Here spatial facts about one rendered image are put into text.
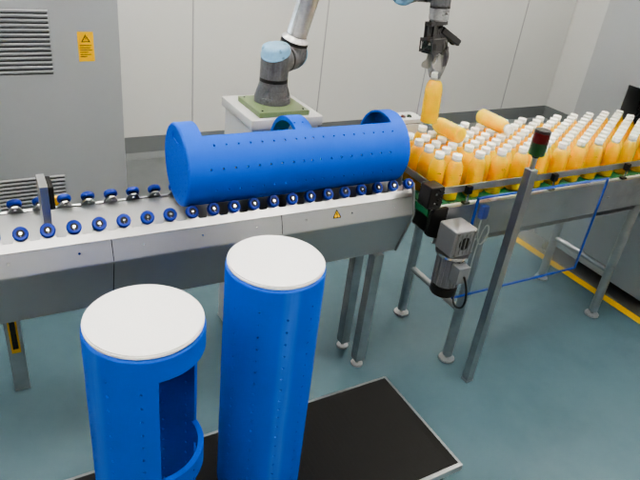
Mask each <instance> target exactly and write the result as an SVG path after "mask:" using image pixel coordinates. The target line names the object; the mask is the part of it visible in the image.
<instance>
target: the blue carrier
mask: <svg viewBox="0 0 640 480"><path fill-rule="evenodd" d="M290 125H291V127H292V128H293V130H289V126H290ZM363 133H364V134H363ZM295 139H296V140H295ZM285 140H286V141H285ZM273 141H274V142H273ZM262 142H263V143H262ZM380 152H381V153H380ZM361 154H362V155H361ZM165 156H166V166H167V173H168V178H169V182H170V188H171V191H172V194H173V196H174V198H175V200H176V202H177V203H178V204H179V205H180V206H182V207H188V206H190V205H194V206H196V205H204V204H209V203H212V202H214V203H219V202H227V201H231V200H242V199H250V198H252V197H256V198H257V197H265V196H271V195H280V194H288V193H290V192H294V193H296V192H303V191H308V190H324V189H326V188H329V189H332V188H340V187H343V186H355V185H359V184H370V183H375V182H386V181H390V180H396V179H398V178H399V177H400V176H401V175H402V174H403V173H404V171H405V169H406V167H407V165H408V162H409V159H410V136H409V132H408V129H407V126H406V124H405V122H404V120H403V119H402V117H401V116H400V115H399V114H398V113H397V112H395V111H394V110H372V111H370V112H368V113H367V114H366V115H365V117H364V118H363V120H362V122H361V124H360V125H349V126H336V127H323V128H312V127H311V125H310V123H309V121H308V120H307V119H306V118H305V117H304V116H302V115H300V114H295V115H281V116H278V117H277V118H276V119H275V120H274V122H273V124H272V126H271V129H270V131H258V132H244V133H231V134H217V135H204V136H202V135H201V133H200V130H199V129H198V127H197V126H196V125H195V123H194V122H192V121H184V122H172V123H170V125H169V127H168V129H167V133H166V141H165ZM341 156H342V157H341ZM320 158H321V160H320ZM311 159H312V160H311ZM282 162H283V164H282ZM270 163H271V164H270ZM259 165H260V166H259ZM235 167H236V168H235ZM223 168H224V169H223Z"/></svg>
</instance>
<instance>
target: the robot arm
mask: <svg viewBox="0 0 640 480"><path fill-rule="evenodd" d="M393 1H394V3H395V4H397V5H399V6H406V5H409V4H411V3H414V2H425V3H430V14H429V19H430V20H429V21H425V29H424V37H420V44H419V51H421V52H424V53H427V54H428V56H427V59H426V60H425V61H423V62H422V64H421V67H422V68H425V69H428V72H429V77H431V73H432V72H434V71H438V77H437V79H440V78H441V76H442V74H443V72H444V70H445V67H446V65H447V63H448V60H449V55H450V53H449V47H448V43H450V44H451V45H453V46H459V45H460V43H461V40H460V39H459V38H458V37H457V36H456V35H454V34H453V33H452V32H451V31H449V30H448V29H447V28H445V27H443V26H446V25H447V24H448V22H449V21H448V20H449V18H450V4H451V0H393ZM318 2H319V0H296V3H295V6H294V9H293V13H292V16H291V19H290V23H289V26H288V30H287V31H286V32H283V33H282V36H281V39H280V41H269V42H267V43H265V44H264V45H263V46H262V49H261V53H260V55H261V61H260V76H259V83H258V86H257V88H256V91H255V93H254V99H253V100H254V101H255V102H256V103H258V104H260V105H264V106H269V107H285V106H287V105H289V104H290V92H289V88H288V77H289V71H292V70H297V69H299V68H300V67H302V66H303V65H304V64H305V62H306V61H307V58H308V50H307V47H308V44H309V42H308V40H307V36H308V33H309V30H310V25H311V22H312V19H313V16H314V14H315V11H316V8H317V5H318ZM421 41H422V49H420V47H421ZM439 53H440V54H441V55H440V54H439ZM438 54H439V55H438ZM436 55H437V56H436ZM436 58H437V60H436ZM435 61H436V63H435ZM434 63H435V64H434Z"/></svg>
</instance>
